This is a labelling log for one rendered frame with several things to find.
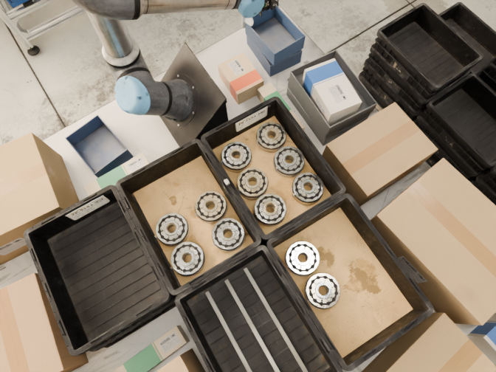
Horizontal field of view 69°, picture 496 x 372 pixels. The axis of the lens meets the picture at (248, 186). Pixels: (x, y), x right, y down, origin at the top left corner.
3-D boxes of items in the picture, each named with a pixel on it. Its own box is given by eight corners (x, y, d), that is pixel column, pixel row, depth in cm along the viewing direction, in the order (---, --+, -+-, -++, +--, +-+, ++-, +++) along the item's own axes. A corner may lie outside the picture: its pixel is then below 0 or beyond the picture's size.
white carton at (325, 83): (301, 84, 136) (304, 69, 128) (329, 73, 137) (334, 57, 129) (325, 127, 130) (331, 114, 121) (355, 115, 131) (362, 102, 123)
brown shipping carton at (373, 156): (354, 209, 130) (367, 196, 115) (318, 162, 137) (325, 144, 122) (418, 167, 135) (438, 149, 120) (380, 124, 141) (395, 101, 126)
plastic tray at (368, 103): (288, 79, 138) (290, 71, 133) (333, 57, 140) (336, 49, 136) (327, 134, 129) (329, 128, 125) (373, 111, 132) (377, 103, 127)
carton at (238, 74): (219, 76, 151) (217, 65, 144) (243, 63, 152) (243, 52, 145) (238, 105, 146) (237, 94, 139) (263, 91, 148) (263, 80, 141)
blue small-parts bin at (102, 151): (73, 145, 142) (64, 137, 135) (105, 123, 145) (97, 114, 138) (102, 181, 136) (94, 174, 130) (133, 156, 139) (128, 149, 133)
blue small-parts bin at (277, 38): (245, 33, 149) (244, 21, 142) (274, 16, 152) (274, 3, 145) (273, 66, 143) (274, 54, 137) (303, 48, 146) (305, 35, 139)
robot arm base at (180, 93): (159, 102, 138) (138, 101, 130) (177, 70, 131) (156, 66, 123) (180, 130, 133) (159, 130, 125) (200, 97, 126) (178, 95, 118)
